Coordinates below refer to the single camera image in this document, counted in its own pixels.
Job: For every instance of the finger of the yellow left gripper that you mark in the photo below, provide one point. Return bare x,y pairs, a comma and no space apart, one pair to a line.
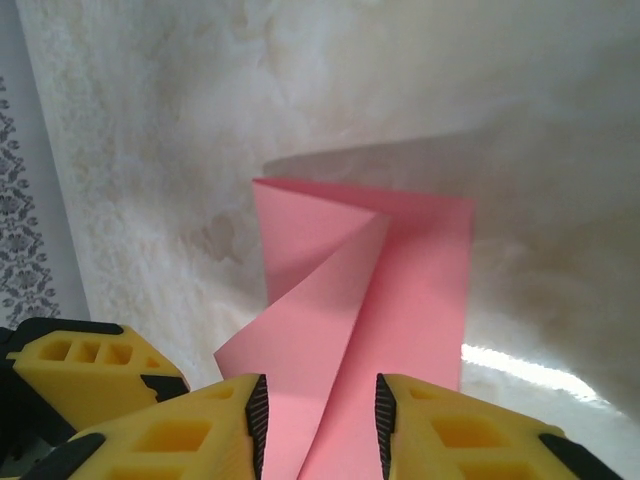
100,375

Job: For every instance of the pink paper sheet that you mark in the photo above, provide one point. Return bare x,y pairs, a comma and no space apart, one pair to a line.
400,300

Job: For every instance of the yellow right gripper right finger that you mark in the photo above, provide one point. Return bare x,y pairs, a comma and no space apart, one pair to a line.
475,440

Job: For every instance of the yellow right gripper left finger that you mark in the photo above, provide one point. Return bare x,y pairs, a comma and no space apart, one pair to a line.
190,440

